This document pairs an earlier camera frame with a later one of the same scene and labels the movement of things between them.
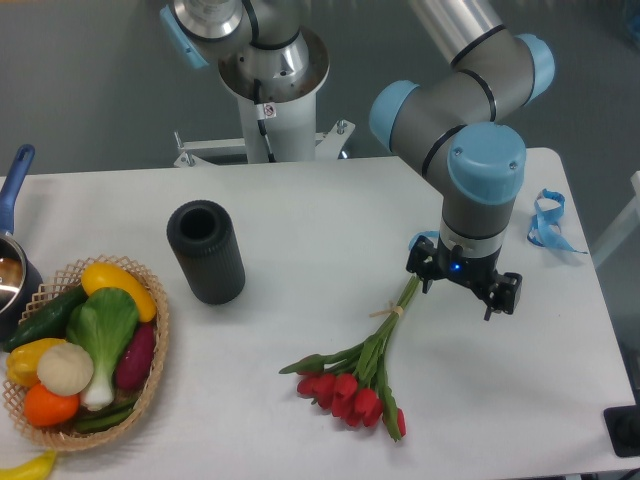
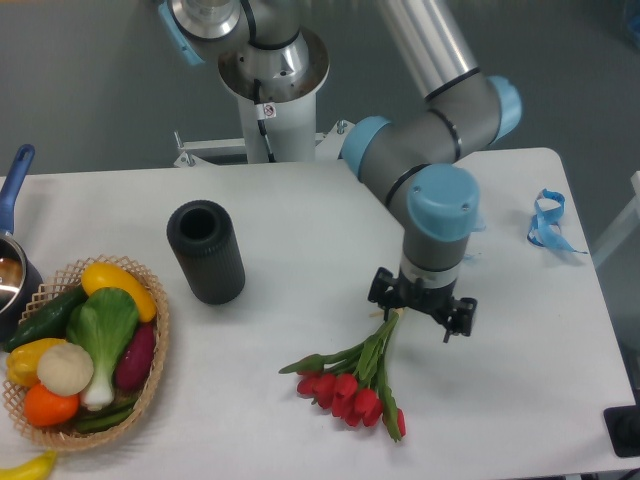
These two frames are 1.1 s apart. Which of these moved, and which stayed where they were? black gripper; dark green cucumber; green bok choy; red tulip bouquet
Moved: black gripper
Stayed: green bok choy; dark green cucumber; red tulip bouquet
